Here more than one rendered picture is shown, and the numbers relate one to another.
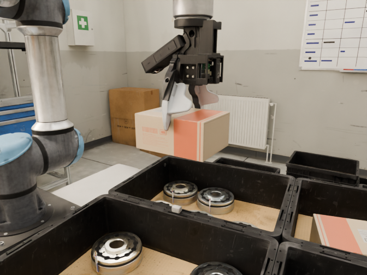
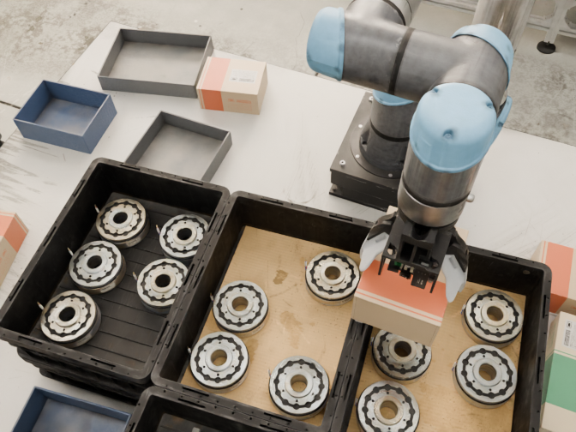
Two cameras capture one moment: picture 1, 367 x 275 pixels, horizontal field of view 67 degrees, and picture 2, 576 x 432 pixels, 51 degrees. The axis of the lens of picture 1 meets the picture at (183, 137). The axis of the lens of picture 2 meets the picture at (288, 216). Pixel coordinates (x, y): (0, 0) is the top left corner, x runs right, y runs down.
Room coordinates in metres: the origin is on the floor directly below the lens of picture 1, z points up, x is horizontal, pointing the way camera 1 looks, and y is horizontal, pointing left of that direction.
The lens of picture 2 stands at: (0.36, -0.38, 1.87)
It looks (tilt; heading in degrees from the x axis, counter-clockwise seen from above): 57 degrees down; 84
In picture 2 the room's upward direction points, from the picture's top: 3 degrees counter-clockwise
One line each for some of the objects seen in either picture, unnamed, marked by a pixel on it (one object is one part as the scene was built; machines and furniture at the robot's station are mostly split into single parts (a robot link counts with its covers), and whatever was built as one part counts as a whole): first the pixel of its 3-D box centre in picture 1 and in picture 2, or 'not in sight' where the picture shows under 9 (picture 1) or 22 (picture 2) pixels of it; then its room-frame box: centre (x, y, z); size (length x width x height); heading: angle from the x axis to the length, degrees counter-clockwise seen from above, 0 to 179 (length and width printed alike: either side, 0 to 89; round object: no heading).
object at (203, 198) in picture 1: (215, 196); (486, 373); (0.72, -0.09, 0.86); 0.10 x 0.10 x 0.01
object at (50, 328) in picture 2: not in sight; (68, 315); (0.00, 0.14, 0.86); 0.10 x 0.10 x 0.01
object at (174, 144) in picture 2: not in sight; (171, 165); (0.18, 0.57, 0.73); 0.27 x 0.20 x 0.05; 59
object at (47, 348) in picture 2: not in sight; (119, 258); (0.11, 0.21, 0.92); 0.40 x 0.30 x 0.02; 64
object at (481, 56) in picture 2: not in sight; (455, 75); (0.60, 0.08, 1.40); 0.11 x 0.11 x 0.08; 58
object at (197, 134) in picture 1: (183, 130); (409, 274); (0.58, 0.00, 1.09); 0.16 x 0.12 x 0.07; 58
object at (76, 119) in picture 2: not in sight; (66, 116); (-0.08, 0.77, 0.74); 0.20 x 0.15 x 0.07; 153
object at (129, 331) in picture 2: not in sight; (126, 271); (0.11, 0.21, 0.87); 0.40 x 0.30 x 0.11; 64
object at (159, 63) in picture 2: not in sight; (157, 62); (0.16, 0.94, 0.73); 0.27 x 0.20 x 0.05; 162
